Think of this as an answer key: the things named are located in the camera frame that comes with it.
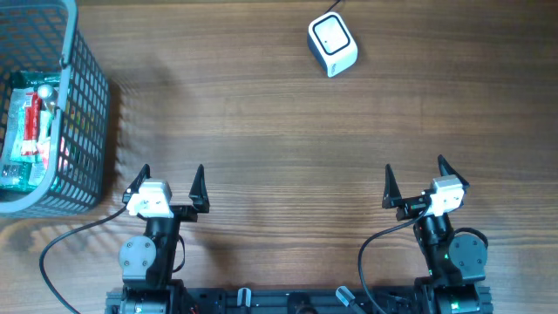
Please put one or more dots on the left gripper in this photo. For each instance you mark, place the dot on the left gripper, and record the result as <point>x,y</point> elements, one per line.
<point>197,194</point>

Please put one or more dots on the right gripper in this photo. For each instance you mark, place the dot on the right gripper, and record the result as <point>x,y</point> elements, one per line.
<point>392,196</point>

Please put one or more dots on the yellow dish soap bottle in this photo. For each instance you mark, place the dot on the yellow dish soap bottle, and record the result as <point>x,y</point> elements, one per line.
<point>49,97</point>

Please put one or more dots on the red sachet stick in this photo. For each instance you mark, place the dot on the red sachet stick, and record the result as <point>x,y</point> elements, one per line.
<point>32,109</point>

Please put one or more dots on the green plastic packet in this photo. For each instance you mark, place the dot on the green plastic packet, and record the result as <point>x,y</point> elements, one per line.
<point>22,174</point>

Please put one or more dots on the pale teal sachet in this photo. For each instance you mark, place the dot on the pale teal sachet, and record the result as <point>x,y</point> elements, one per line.
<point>44,138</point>

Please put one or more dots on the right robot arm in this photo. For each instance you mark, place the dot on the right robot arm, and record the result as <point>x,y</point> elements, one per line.
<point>455,258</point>

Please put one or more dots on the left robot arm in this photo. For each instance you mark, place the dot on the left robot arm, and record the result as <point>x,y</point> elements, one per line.
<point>147,260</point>

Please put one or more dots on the white barcode scanner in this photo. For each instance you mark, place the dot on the white barcode scanner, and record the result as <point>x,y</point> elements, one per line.
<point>332,44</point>

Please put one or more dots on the grey plastic shopping basket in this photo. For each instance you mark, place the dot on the grey plastic shopping basket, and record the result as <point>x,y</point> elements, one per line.
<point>43,36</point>

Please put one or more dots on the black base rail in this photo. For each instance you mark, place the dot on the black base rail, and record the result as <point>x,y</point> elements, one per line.
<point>388,299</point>

